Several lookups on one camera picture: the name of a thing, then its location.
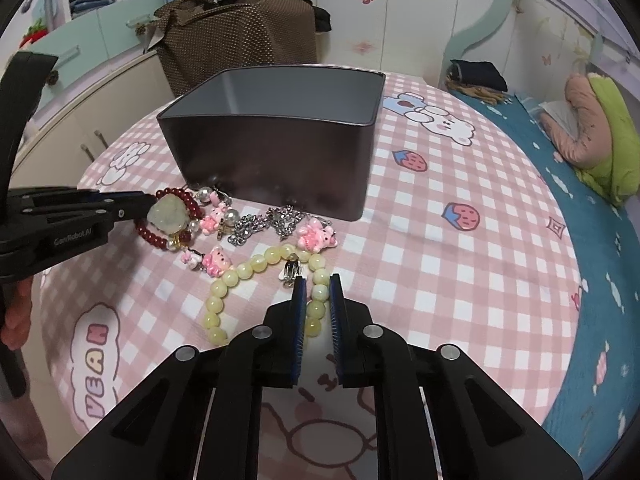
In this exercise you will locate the pink and green quilt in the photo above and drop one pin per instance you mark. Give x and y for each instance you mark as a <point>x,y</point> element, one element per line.
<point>593,131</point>

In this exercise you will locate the left human hand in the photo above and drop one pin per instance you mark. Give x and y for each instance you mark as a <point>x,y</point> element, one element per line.
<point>17,322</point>

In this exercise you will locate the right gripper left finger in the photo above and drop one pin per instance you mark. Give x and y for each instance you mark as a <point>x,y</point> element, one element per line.
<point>197,415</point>

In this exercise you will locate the pale green jade pendant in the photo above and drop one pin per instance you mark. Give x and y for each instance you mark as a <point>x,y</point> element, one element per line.
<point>169,214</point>

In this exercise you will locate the brown polka dot bag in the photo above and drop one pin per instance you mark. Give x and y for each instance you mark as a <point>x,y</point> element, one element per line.
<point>201,38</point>

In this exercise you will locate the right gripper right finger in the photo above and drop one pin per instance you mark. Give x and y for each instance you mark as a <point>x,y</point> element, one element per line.
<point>438,415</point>

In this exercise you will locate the dark folded clothes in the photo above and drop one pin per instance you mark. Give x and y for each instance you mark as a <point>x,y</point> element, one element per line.
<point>483,74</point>

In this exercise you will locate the metal tin box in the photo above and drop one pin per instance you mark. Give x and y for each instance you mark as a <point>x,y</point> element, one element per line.
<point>299,135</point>

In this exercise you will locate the pink bear charm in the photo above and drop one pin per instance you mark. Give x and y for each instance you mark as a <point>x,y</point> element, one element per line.
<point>314,236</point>

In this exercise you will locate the beige cabinet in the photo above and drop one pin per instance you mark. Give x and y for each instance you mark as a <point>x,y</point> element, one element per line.
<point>76,129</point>

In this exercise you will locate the pink checkered tablecloth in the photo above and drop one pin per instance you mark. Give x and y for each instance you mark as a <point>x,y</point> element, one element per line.
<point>459,242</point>

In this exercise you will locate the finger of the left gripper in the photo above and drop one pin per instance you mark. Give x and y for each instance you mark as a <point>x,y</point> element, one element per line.
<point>128,207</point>
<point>127,194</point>

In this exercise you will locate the silver ear clip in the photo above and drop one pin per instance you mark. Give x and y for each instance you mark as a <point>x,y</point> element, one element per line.
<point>291,271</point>

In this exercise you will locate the teal drawer unit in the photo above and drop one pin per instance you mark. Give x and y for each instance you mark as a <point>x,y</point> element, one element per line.
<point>85,43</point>

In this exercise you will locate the teal patterned bed sheet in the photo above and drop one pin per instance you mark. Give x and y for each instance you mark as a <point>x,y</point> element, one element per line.
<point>599,398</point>

